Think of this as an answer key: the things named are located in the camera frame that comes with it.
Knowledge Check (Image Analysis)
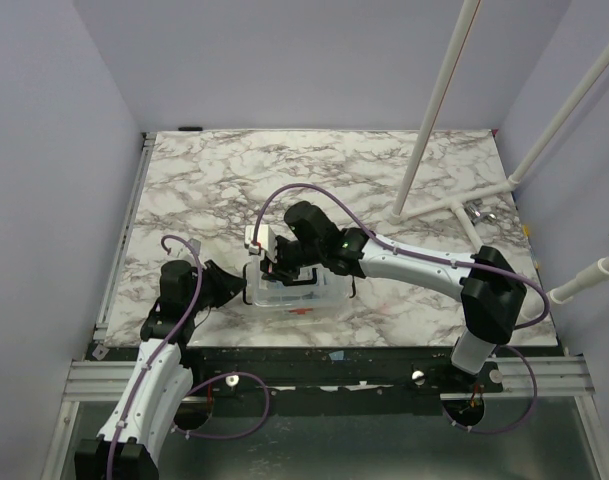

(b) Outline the metal clamp on pipe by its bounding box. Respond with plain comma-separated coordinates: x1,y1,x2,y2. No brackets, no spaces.
464,199,497,225

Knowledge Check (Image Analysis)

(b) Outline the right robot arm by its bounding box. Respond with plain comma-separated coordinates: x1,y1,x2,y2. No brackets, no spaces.
256,201,526,392

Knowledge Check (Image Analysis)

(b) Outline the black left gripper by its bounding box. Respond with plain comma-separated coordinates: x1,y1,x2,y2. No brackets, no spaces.
187,259,249,314

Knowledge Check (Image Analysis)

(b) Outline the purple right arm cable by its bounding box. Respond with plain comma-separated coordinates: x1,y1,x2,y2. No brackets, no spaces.
251,183,550,434

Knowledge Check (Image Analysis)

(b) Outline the clear plastic medicine box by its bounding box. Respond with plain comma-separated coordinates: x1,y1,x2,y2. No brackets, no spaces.
242,259,358,319

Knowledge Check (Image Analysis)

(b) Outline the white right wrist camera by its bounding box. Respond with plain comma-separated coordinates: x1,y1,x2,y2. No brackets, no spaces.
244,224,277,263

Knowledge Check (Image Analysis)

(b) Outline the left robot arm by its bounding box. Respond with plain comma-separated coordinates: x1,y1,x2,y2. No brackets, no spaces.
74,260,247,479

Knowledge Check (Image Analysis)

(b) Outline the white pvc pipe frame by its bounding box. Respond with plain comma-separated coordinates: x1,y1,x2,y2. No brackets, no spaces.
393,0,609,324

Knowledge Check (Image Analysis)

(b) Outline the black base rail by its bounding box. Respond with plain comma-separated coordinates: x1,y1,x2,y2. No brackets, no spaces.
83,344,570,416

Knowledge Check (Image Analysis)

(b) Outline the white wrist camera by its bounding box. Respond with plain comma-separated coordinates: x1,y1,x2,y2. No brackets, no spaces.
180,238,202,258
244,224,277,263

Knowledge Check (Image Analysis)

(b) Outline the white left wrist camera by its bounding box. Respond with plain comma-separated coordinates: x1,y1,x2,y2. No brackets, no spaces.
180,238,202,258

